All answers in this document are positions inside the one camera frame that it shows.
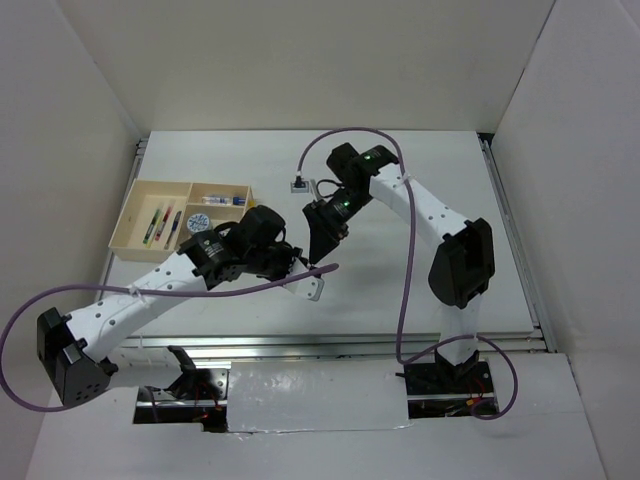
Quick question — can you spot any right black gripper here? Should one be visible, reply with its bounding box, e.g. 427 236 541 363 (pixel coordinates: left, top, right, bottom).
304 185 375 264

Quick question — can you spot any blue white round jar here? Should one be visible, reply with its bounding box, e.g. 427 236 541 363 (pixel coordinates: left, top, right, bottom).
185 212 212 236

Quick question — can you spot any blue capped glue bottle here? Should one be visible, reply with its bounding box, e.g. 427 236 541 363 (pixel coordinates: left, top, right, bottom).
201 195 246 206

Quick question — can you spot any purple gel pen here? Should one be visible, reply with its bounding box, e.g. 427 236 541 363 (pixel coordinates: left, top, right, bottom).
163 211 182 250

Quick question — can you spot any red gel pen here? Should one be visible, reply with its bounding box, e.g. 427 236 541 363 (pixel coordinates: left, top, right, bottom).
154 204 173 242

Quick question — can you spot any green gel pen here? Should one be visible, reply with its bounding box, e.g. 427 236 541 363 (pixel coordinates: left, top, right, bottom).
143 205 163 248

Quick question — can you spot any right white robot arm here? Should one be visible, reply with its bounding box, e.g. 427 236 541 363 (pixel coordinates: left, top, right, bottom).
303 143 495 392

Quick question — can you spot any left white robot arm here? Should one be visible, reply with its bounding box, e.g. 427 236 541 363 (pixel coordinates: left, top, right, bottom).
37 205 309 408

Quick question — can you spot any beige wooden organizer tray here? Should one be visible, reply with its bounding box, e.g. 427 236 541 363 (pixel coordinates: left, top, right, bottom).
109 180 255 263

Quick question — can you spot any white cover plate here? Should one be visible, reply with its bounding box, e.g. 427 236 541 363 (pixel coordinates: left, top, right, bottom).
227 360 410 433

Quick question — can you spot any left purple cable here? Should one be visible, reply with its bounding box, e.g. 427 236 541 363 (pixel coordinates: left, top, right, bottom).
0 263 341 412

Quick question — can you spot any purple cable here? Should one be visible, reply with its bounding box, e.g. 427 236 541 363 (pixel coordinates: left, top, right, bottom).
294 126 519 422
0 263 341 412

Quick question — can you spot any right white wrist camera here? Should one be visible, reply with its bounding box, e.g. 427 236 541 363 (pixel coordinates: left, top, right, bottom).
290 175 311 194

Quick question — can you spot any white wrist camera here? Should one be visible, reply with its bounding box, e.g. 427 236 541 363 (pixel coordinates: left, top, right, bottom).
290 175 311 194
284 276 325 301

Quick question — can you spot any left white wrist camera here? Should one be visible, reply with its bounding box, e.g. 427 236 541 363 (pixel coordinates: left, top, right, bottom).
284 276 325 301

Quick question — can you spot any aluminium front rail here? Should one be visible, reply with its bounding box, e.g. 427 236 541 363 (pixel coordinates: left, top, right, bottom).
121 329 547 362

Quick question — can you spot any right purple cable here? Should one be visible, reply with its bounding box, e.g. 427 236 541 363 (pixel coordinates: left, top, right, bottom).
294 126 519 422

